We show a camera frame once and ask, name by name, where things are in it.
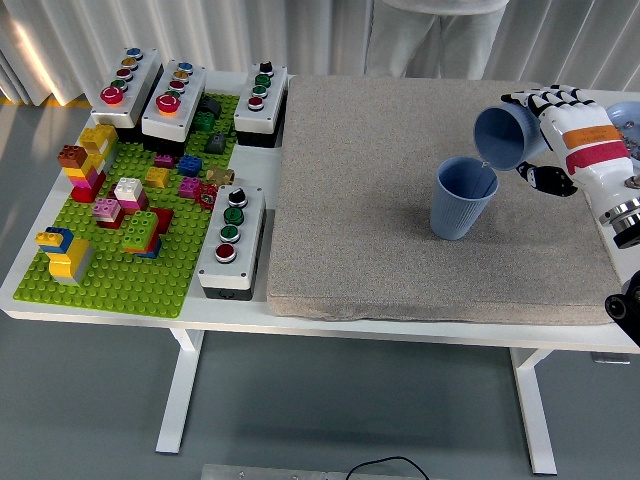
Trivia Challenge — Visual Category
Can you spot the white table leg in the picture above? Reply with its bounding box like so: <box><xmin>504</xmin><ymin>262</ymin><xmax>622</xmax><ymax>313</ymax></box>
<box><xmin>155</xmin><ymin>328</ymin><xmax>205</xmax><ymax>455</ymax></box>
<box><xmin>509</xmin><ymin>348</ymin><xmax>559</xmax><ymax>476</ymax></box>

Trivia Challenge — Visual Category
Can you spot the white pleated curtain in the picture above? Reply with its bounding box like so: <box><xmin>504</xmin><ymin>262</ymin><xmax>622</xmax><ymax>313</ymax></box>
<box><xmin>0</xmin><ymin>0</ymin><xmax>640</xmax><ymax>107</ymax></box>

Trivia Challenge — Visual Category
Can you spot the person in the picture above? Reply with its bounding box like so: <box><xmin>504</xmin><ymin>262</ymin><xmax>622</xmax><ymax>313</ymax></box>
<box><xmin>364</xmin><ymin>0</ymin><xmax>511</xmax><ymax>81</ymax></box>

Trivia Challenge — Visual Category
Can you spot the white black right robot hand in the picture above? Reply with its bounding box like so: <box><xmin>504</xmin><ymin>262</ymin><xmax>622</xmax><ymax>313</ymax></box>
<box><xmin>499</xmin><ymin>84</ymin><xmax>640</xmax><ymax>217</ymax></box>

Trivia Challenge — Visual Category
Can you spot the green orange blue brick stack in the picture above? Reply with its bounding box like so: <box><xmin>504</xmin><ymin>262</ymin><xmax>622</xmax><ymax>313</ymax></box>
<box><xmin>122</xmin><ymin>209</ymin><xmax>164</xmax><ymax>260</ymax></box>

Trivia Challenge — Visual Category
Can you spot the brown yellow red brick tower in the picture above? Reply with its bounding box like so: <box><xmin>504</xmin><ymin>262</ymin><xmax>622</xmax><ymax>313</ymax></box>
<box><xmin>57</xmin><ymin>144</ymin><xmax>107</xmax><ymax>204</ymax></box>

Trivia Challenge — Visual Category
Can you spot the green studded baseplate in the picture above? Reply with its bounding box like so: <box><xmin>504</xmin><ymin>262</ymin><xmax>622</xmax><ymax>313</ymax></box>
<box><xmin>12</xmin><ymin>92</ymin><xmax>241</xmax><ymax>320</ymax></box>

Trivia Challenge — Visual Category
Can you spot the blue plastic plate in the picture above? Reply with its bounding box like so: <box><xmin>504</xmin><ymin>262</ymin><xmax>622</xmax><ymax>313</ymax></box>
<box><xmin>606</xmin><ymin>101</ymin><xmax>640</xmax><ymax>171</ymax></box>

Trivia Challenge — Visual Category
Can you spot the red valve handwheel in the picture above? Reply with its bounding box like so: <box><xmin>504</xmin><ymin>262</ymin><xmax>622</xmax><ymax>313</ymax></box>
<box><xmin>193</xmin><ymin>183</ymin><xmax>220</xmax><ymax>211</ymax></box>

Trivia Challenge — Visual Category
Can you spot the blue ribbed plastic cup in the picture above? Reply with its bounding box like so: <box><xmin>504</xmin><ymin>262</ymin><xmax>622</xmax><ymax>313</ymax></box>
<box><xmin>429</xmin><ymin>155</ymin><xmax>500</xmax><ymax>242</ymax></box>
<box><xmin>473</xmin><ymin>105</ymin><xmax>551</xmax><ymax>173</ymax></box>

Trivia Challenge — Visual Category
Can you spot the pink white red brick stack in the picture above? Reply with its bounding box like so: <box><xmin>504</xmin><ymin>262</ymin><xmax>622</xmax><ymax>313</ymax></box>
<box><xmin>92</xmin><ymin>197</ymin><xmax>126</xmax><ymax>230</ymax></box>

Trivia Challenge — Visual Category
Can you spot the five-button control box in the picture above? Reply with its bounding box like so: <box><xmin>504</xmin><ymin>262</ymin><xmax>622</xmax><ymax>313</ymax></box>
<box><xmin>90</xmin><ymin>47</ymin><xmax>165</xmax><ymax>144</ymax></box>
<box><xmin>141</xmin><ymin>59</ymin><xmax>208</xmax><ymax>154</ymax></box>

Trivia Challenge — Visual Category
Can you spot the blue yellow grey brick stack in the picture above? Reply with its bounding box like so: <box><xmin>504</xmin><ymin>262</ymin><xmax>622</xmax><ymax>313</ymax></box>
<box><xmin>34</xmin><ymin>226</ymin><xmax>95</xmax><ymax>286</ymax></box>

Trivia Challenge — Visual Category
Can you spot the grey-brown fabric mat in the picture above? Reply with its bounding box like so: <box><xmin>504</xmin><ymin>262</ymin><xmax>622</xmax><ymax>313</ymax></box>
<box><xmin>266</xmin><ymin>74</ymin><xmax>628</xmax><ymax>326</ymax></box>

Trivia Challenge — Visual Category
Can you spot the yellow toy brick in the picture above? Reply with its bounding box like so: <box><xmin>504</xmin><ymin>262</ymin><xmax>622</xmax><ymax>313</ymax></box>
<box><xmin>145</xmin><ymin>166</ymin><xmax>172</xmax><ymax>189</ymax></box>

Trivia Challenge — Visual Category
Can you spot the black cable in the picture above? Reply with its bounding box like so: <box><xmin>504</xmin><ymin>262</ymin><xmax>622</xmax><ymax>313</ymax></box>
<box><xmin>346</xmin><ymin>455</ymin><xmax>430</xmax><ymax>480</ymax></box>

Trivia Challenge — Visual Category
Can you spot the yellow white brick stack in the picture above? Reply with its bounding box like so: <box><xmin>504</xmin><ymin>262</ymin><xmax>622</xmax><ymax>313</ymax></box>
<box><xmin>79</xmin><ymin>123</ymin><xmax>120</xmax><ymax>174</ymax></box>

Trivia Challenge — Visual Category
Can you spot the red toy brick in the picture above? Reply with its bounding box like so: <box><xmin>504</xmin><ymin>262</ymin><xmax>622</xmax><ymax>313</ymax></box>
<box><xmin>149</xmin><ymin>207</ymin><xmax>175</xmax><ymax>235</ymax></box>

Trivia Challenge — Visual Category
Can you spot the brass pipe fitting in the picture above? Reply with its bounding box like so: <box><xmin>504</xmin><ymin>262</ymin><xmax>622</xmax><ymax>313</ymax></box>
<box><xmin>205</xmin><ymin>166</ymin><xmax>236</xmax><ymax>187</ymax></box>

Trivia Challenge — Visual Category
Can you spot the four-button control box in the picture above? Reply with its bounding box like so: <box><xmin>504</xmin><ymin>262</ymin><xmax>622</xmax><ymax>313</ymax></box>
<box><xmin>196</xmin><ymin>184</ymin><xmax>268</xmax><ymax>302</ymax></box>
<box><xmin>233</xmin><ymin>61</ymin><xmax>290</xmax><ymax>149</ymax></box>

